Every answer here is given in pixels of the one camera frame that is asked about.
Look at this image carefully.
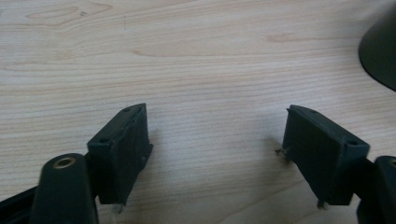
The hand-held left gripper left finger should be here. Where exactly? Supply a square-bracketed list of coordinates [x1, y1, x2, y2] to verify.
[87, 103, 154, 206]

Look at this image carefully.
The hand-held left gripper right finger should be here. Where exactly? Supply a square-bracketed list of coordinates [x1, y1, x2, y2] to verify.
[276, 104, 372, 206]

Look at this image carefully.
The black metal corner shelf rack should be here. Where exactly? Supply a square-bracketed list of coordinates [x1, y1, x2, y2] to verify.
[358, 6, 396, 92]

